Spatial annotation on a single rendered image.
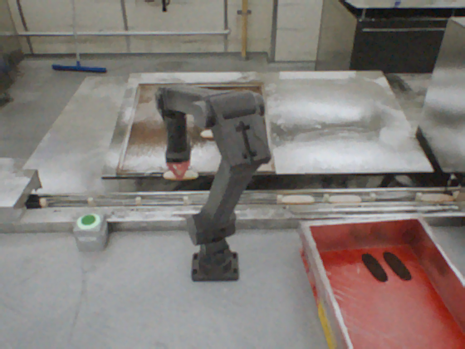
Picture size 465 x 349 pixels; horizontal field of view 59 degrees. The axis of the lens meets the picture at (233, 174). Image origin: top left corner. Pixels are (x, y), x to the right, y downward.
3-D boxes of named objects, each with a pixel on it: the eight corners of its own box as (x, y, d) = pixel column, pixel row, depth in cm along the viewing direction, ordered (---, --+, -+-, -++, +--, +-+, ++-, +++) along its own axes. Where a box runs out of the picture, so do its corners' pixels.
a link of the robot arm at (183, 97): (208, 135, 67) (266, 122, 70) (202, 100, 65) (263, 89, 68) (153, 110, 105) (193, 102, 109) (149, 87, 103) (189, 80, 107)
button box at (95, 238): (78, 261, 112) (69, 231, 106) (85, 240, 119) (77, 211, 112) (108, 260, 112) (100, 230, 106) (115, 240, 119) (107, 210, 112)
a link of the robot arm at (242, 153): (228, 164, 61) (286, 149, 64) (199, 91, 66) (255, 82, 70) (194, 251, 100) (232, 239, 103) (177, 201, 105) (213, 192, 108)
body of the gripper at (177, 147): (164, 163, 110) (162, 140, 105) (168, 142, 118) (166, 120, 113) (188, 163, 110) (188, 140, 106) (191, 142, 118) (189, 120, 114)
